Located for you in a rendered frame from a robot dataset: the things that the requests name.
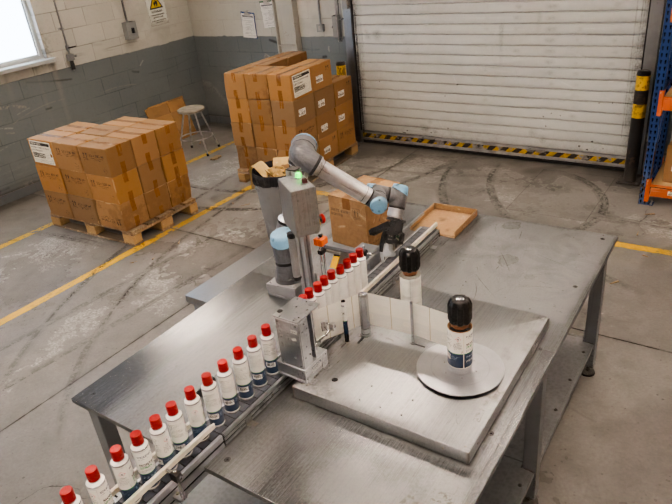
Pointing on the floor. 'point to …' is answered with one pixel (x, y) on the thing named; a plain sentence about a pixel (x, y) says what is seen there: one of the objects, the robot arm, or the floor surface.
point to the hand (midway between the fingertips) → (382, 259)
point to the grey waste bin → (270, 203)
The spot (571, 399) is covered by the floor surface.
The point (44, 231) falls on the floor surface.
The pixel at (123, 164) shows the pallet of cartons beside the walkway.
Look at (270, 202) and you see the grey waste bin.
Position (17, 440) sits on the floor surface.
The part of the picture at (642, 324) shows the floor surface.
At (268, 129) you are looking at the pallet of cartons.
